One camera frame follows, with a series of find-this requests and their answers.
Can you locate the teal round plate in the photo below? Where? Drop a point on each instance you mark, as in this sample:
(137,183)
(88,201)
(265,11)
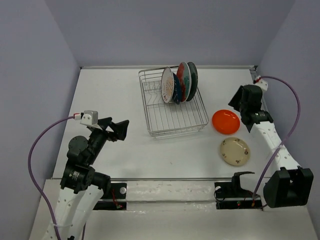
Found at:
(194,79)

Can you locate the cream floral small plate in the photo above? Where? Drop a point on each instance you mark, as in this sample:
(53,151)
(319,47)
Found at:
(234,151)

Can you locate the stainless wire dish rack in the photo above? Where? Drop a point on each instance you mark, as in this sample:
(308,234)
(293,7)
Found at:
(169,119)

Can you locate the dark blue leaf dish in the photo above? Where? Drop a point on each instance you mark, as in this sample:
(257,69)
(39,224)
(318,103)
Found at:
(177,92)

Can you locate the red and teal floral plate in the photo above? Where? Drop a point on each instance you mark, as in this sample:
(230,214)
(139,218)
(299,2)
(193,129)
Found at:
(184,76)

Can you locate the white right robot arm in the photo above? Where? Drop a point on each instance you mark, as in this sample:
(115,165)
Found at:
(282,182)

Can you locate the white plate with orange sunburst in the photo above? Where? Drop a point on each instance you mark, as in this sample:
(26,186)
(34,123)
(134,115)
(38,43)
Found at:
(167,85)

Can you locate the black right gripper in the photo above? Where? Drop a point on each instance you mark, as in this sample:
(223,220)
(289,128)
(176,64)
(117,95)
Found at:
(233,103)

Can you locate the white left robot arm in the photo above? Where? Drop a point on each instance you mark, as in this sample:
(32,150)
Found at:
(81,186)

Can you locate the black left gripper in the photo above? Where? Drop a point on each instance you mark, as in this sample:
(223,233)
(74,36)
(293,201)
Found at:
(120,128)

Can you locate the orange round plate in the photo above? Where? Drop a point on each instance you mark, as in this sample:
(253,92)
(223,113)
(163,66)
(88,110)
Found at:
(225,122)

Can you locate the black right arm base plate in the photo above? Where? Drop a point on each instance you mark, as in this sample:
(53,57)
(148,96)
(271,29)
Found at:
(229,198)

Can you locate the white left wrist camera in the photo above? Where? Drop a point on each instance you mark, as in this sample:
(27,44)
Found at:
(87,118)

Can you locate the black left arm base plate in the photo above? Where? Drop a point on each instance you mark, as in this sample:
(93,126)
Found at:
(114,200)

